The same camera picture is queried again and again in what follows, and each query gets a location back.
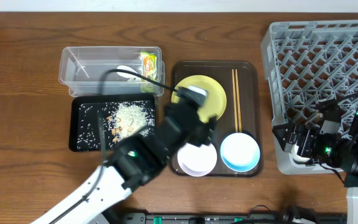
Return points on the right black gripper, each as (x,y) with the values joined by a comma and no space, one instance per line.
(289,136)

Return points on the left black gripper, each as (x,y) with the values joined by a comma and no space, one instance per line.
(201,125)

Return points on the white bowl with food scraps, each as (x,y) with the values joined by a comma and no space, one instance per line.
(197,161)

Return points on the white paper cup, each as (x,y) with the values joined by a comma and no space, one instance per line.
(298,159)

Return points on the yellow plate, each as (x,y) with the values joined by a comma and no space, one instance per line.
(216,100)

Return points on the wooden chopstick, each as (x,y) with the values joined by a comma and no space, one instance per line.
(234,101)
(238,103)

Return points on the light blue bowl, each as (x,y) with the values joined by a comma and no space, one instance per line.
(240,152)

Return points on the white napkin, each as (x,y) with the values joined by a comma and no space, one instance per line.
(128,76)

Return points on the green orange snack wrapper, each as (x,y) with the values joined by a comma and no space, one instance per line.
(149,70)

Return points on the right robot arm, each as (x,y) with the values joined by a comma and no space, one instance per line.
(326,146)

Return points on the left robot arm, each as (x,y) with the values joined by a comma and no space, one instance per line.
(134,163)

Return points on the grey dishwasher rack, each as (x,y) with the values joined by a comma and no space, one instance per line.
(308,62)

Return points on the dark brown serving tray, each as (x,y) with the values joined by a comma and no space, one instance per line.
(227,73)

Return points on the pile of rice scraps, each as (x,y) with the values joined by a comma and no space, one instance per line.
(120,120)

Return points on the black plastic tray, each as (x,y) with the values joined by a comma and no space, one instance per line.
(99,99)

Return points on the clear plastic bin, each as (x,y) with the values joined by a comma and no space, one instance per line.
(81,69)

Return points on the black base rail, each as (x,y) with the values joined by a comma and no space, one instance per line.
(258,214)

